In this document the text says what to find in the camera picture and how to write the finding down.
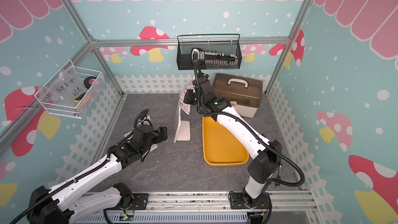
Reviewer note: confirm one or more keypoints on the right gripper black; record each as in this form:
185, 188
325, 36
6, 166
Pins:
188, 95

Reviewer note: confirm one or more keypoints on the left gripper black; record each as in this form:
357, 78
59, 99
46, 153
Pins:
164, 134

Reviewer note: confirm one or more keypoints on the food menu card with photos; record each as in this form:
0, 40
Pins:
185, 97

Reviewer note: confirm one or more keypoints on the white acrylic menu holder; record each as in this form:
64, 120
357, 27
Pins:
182, 128

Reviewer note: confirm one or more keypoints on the pink dessert menu card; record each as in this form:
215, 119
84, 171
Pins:
141, 137

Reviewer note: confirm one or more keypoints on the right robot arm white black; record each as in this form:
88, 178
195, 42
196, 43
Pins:
267, 156

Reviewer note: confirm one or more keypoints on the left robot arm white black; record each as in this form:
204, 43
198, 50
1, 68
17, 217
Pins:
65, 203

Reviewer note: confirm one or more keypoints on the socket set in basket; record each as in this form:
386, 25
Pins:
214, 60

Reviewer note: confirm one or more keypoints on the beige storage box brown lid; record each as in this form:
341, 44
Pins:
245, 94

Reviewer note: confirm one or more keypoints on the yellow plastic tray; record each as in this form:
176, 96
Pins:
220, 147

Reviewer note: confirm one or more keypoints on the yellow black tool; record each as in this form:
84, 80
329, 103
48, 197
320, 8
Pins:
84, 97

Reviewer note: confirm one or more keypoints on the black tape roll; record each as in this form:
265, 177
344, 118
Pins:
89, 81

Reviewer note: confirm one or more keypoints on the labelled plastic bag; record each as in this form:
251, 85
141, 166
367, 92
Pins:
67, 87

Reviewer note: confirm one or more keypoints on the black wire mesh basket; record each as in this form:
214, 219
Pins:
211, 51

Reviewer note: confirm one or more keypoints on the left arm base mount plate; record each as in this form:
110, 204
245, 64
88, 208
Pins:
138, 201

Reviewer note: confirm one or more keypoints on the clear wire wall basket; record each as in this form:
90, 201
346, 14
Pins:
53, 105

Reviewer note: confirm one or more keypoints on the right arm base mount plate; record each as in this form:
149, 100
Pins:
241, 200

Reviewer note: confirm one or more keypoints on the aluminium front rail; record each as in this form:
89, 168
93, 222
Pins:
190, 201

